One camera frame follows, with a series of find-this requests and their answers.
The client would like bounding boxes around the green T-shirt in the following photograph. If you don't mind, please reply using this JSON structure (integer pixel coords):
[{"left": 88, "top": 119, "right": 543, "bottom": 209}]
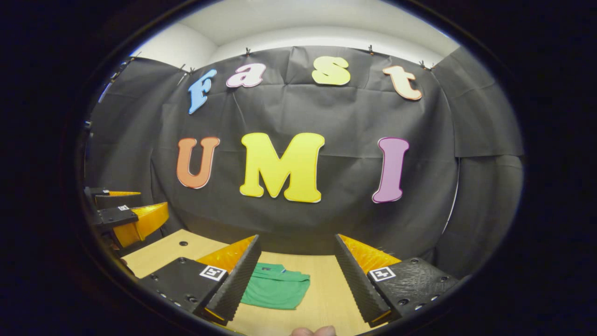
[{"left": 240, "top": 263, "right": 311, "bottom": 310}]

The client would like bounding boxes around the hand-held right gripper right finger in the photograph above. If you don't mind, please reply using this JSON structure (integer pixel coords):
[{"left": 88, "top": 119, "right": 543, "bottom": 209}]
[{"left": 333, "top": 233, "right": 462, "bottom": 328}]

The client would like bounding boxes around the black backdrop cloth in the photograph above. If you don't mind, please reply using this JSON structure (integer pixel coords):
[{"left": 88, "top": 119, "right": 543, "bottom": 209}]
[{"left": 83, "top": 45, "right": 525, "bottom": 280}]

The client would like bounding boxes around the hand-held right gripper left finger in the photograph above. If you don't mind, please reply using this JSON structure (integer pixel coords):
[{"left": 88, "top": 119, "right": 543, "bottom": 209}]
[{"left": 138, "top": 234, "right": 263, "bottom": 326}]

